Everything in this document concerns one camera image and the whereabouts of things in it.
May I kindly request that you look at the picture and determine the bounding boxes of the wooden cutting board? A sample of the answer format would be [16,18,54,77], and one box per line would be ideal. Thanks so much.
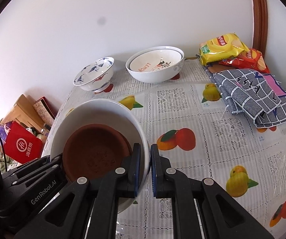
[0,94,44,134]

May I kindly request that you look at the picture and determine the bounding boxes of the red paper bag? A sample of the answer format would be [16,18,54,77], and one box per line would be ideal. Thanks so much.
[4,122,43,164]

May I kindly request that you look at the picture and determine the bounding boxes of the brown patterned book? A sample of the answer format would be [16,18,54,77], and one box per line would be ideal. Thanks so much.
[33,97,56,127]

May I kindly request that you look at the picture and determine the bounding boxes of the white lemon print bowl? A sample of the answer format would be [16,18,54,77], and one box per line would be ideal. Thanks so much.
[129,49,182,72]

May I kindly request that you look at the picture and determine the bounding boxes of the grey checked folded cloth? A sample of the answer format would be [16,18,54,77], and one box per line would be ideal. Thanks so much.
[204,66,286,128]

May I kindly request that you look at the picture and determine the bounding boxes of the fruit print plastic tablecloth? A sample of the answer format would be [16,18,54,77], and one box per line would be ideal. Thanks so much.
[99,60,286,238]

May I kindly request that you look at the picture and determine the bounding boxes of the brown wooden door frame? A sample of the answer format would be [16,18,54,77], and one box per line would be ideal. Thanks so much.
[252,0,268,55]

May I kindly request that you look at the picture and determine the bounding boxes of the yellow chips bag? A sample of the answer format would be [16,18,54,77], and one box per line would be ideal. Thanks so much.
[199,33,249,66]

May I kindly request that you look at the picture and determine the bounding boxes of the blue crane pattern bowl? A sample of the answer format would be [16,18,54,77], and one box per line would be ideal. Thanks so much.
[73,57,114,92]

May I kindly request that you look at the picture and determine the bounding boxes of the red chips bag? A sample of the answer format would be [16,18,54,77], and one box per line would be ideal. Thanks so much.
[219,49,270,74]

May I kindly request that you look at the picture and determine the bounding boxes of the brown clay bowl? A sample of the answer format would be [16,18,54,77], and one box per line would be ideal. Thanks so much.
[63,123,132,182]

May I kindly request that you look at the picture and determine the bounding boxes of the large white ceramic bowl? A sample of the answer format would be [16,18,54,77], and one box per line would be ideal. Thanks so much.
[126,46,184,84]

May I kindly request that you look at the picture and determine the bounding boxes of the plain white ceramic bowl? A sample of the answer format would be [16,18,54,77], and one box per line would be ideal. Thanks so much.
[50,98,150,214]

